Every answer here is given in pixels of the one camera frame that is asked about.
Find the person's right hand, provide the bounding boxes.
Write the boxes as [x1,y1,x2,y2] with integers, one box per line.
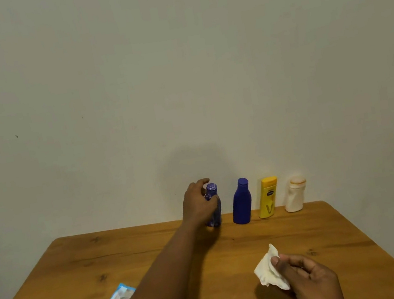
[270,244,346,299]

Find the person's left hand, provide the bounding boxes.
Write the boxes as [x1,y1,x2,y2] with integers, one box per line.
[176,176,225,230]

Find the blue patterned bottle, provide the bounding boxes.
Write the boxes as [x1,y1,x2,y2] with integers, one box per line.
[199,182,225,229]
[226,176,256,227]

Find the white wet wipe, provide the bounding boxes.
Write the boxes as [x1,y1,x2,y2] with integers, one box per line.
[249,241,292,295]

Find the yellow bottle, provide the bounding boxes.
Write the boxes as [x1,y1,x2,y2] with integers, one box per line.
[253,175,284,220]

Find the white bottle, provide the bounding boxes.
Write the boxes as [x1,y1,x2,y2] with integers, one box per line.
[280,174,312,214]

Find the person's left forearm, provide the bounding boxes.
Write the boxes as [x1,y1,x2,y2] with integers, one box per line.
[82,218,215,299]

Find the wooden table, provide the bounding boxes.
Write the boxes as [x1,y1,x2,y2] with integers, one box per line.
[0,181,394,299]

